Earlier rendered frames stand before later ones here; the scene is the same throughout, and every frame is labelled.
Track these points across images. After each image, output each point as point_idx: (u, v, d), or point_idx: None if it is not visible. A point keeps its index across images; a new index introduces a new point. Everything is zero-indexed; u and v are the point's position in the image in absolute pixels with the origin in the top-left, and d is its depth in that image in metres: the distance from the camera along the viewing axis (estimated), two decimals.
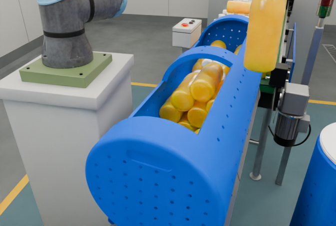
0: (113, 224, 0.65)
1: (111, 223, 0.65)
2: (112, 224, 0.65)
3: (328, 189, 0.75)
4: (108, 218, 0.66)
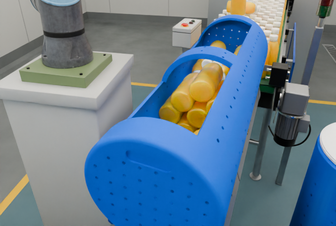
0: (112, 224, 0.66)
1: (110, 223, 0.66)
2: (112, 224, 0.66)
3: (328, 189, 0.75)
4: None
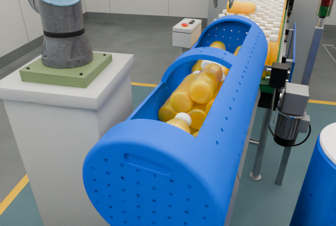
0: None
1: None
2: None
3: (328, 189, 0.75)
4: None
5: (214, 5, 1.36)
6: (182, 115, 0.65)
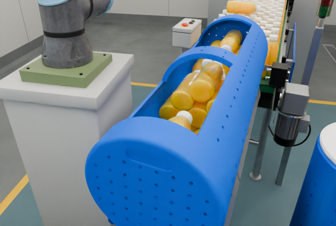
0: (113, 224, 0.65)
1: (111, 223, 0.65)
2: (112, 224, 0.65)
3: (328, 189, 0.75)
4: (108, 218, 0.66)
5: None
6: (183, 113, 0.66)
